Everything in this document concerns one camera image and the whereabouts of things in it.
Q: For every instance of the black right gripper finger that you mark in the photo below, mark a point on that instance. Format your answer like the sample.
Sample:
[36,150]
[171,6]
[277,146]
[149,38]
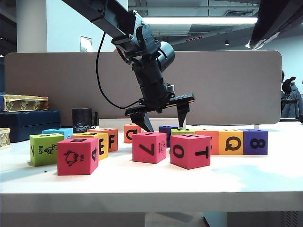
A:
[279,11]
[284,26]

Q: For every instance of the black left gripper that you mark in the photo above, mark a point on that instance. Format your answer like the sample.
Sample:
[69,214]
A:
[154,94]

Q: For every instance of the purple foam block with R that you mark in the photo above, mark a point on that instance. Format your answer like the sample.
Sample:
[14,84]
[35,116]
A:
[163,130]

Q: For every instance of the pink foam block with 7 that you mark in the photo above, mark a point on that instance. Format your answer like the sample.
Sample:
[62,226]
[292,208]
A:
[139,157]

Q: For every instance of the orange foam block with X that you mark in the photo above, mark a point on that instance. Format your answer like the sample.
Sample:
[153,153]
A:
[116,142]

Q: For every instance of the yellow foam block with A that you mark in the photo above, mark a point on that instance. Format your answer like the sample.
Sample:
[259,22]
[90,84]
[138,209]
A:
[106,151]

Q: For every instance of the blue foam letter block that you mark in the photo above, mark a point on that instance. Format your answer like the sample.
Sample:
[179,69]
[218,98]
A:
[62,131]

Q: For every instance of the green foam block with Duck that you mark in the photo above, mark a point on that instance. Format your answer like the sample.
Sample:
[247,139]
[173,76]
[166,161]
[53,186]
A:
[42,156]

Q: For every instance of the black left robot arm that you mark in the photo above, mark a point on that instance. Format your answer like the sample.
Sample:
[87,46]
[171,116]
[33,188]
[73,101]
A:
[113,21]

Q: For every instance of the green foam block with N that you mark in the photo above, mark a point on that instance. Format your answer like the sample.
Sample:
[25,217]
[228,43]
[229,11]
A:
[189,133]

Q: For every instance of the orange foam block with D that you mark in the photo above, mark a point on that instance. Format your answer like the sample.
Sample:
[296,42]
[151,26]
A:
[127,128]

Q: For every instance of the pink foam block with T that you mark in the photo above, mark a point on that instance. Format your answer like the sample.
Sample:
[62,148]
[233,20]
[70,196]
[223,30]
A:
[187,163]

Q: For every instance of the person with glasses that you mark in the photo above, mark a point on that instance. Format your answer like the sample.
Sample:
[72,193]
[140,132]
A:
[283,78]

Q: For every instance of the orange foam block with I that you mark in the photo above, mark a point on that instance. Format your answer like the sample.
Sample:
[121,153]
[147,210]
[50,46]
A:
[214,146]

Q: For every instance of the ceiling spot lamp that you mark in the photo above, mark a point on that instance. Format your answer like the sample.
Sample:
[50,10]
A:
[227,43]

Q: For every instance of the black chair headrest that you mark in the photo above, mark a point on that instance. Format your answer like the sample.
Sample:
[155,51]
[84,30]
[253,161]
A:
[288,86]

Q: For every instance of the yellow foam block with Q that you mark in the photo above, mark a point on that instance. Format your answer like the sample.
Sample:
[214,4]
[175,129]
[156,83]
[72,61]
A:
[222,151]

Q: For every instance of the brown desk partition panel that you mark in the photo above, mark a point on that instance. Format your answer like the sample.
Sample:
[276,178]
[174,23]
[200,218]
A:
[225,82]

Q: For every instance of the black chair armrest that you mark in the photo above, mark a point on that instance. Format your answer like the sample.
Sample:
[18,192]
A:
[288,101]

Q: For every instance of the ceiling light strip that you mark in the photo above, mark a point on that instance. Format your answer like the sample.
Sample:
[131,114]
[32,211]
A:
[201,20]

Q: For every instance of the grey jacket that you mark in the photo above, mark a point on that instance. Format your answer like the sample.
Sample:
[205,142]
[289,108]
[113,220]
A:
[293,106]

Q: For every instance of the black mug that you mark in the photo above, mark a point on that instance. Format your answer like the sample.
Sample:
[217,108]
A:
[80,118]

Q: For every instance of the red ceiling sign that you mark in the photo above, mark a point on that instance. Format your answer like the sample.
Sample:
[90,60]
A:
[194,39]

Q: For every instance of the purple foam block with G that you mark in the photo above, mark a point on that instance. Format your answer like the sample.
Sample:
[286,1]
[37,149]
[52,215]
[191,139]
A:
[247,151]

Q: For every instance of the dark round object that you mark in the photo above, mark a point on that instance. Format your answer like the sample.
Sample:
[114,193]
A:
[301,119]

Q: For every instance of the pink foam block with Yak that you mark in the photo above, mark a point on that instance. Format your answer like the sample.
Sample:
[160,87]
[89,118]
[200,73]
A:
[78,169]

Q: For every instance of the navy blue case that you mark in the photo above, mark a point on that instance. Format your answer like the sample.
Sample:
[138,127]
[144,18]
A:
[28,125]

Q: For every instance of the long cream ornate box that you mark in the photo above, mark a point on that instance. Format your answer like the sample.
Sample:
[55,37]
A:
[23,98]

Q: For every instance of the small cream ornate box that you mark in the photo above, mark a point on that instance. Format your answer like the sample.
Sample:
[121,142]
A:
[4,139]

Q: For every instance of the blue box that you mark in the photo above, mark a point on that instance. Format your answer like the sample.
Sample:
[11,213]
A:
[2,104]

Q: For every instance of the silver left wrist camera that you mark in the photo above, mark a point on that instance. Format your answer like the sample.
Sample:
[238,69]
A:
[171,88]

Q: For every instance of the white partition foot bracket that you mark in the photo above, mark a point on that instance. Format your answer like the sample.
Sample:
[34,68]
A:
[256,127]

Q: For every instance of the framed wall sign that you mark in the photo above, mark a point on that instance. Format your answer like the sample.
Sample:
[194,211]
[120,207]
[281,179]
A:
[85,45]

